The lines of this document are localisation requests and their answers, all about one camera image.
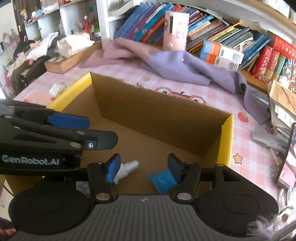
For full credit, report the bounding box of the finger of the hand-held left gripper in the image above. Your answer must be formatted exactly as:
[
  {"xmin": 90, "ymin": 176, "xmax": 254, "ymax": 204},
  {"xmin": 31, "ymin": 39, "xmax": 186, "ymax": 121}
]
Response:
[
  {"xmin": 0, "ymin": 117, "xmax": 118, "ymax": 151},
  {"xmin": 0, "ymin": 99, "xmax": 90, "ymax": 130}
]

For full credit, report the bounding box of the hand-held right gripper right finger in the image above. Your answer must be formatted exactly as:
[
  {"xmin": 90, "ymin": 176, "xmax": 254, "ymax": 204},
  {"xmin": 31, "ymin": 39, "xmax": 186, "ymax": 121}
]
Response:
[{"xmin": 168, "ymin": 153, "xmax": 241, "ymax": 202}]

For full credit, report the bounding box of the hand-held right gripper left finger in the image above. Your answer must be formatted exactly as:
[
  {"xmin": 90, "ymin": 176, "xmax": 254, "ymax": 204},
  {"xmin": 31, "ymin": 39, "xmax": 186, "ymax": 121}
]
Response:
[{"xmin": 76, "ymin": 153, "xmax": 122, "ymax": 202}]

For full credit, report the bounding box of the white spray bottle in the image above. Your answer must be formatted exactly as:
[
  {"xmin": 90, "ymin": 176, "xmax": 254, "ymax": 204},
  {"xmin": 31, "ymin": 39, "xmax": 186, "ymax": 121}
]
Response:
[{"xmin": 113, "ymin": 159, "xmax": 139, "ymax": 185}]

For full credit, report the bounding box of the blue packet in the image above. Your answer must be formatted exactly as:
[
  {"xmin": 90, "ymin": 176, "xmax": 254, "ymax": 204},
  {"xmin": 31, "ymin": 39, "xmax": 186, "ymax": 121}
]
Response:
[{"xmin": 148, "ymin": 170, "xmax": 178, "ymax": 194}]

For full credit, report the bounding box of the yellow cardboard box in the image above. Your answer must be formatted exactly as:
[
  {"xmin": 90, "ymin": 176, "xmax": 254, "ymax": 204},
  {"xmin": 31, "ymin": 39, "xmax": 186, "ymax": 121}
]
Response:
[{"xmin": 5, "ymin": 72, "xmax": 234, "ymax": 204}]

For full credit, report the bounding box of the white tissue packet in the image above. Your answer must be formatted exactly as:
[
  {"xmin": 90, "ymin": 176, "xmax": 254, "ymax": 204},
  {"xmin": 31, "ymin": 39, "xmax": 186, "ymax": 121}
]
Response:
[{"xmin": 49, "ymin": 82, "xmax": 68, "ymax": 98}]

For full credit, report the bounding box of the wooden tray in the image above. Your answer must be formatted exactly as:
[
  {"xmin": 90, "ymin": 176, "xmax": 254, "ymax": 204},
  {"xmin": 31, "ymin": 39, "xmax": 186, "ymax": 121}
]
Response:
[{"xmin": 44, "ymin": 41, "xmax": 102, "ymax": 74}]

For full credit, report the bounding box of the dark cloth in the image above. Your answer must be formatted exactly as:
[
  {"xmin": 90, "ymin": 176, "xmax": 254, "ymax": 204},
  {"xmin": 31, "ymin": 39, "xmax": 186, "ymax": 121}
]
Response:
[{"xmin": 11, "ymin": 40, "xmax": 51, "ymax": 95}]

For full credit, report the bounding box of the white crumpled paper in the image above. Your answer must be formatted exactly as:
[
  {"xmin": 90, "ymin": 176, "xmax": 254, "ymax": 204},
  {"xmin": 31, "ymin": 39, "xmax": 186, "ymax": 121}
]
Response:
[{"xmin": 57, "ymin": 32, "xmax": 95, "ymax": 57}]

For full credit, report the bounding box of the white cloth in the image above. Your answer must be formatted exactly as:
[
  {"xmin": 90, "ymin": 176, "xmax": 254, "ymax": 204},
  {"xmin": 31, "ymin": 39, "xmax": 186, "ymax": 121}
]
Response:
[{"xmin": 26, "ymin": 32, "xmax": 59, "ymax": 60}]

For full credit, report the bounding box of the pink cloth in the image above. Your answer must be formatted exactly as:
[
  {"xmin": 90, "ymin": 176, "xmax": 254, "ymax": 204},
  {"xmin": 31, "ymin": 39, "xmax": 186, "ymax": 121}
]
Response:
[{"xmin": 79, "ymin": 38, "xmax": 163, "ymax": 70}]

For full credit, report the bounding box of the purple cloth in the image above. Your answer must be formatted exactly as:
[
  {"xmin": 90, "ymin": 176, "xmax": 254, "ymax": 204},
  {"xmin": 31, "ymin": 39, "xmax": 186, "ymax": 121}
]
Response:
[{"xmin": 144, "ymin": 50, "xmax": 271, "ymax": 126}]

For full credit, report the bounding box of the grey cubby shelf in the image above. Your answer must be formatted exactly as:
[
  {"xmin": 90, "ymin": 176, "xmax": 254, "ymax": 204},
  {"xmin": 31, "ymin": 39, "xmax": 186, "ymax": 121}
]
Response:
[{"xmin": 23, "ymin": 0, "xmax": 98, "ymax": 42}]

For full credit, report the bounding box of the grey fur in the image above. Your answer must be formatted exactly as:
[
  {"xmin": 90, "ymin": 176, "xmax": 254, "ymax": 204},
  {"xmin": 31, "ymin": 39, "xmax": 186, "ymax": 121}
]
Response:
[{"xmin": 247, "ymin": 206, "xmax": 296, "ymax": 241}]

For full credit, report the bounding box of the white wooden bookshelf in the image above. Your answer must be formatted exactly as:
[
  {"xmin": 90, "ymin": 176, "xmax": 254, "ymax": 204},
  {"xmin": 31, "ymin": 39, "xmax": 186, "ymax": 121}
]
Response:
[{"xmin": 96, "ymin": 0, "xmax": 296, "ymax": 93}]

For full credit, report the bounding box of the orange blue white box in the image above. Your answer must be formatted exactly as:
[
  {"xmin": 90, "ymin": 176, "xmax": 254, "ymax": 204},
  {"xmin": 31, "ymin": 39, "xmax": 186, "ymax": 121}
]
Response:
[
  {"xmin": 199, "ymin": 54, "xmax": 239, "ymax": 71},
  {"xmin": 203, "ymin": 39, "xmax": 245, "ymax": 63}
]

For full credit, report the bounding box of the pink patterned carton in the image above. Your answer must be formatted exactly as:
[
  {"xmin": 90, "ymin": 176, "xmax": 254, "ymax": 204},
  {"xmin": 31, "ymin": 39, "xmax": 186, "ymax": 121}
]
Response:
[{"xmin": 163, "ymin": 11, "xmax": 189, "ymax": 52}]

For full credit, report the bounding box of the row of colourful books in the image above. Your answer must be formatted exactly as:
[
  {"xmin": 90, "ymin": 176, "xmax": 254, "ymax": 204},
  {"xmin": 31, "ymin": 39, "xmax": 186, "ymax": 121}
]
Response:
[{"xmin": 113, "ymin": 2, "xmax": 271, "ymax": 70}]

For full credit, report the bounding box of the row of red books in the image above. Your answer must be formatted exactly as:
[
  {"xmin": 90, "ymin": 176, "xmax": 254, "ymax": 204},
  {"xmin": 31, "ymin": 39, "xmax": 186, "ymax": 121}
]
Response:
[{"xmin": 250, "ymin": 35, "xmax": 296, "ymax": 82}]

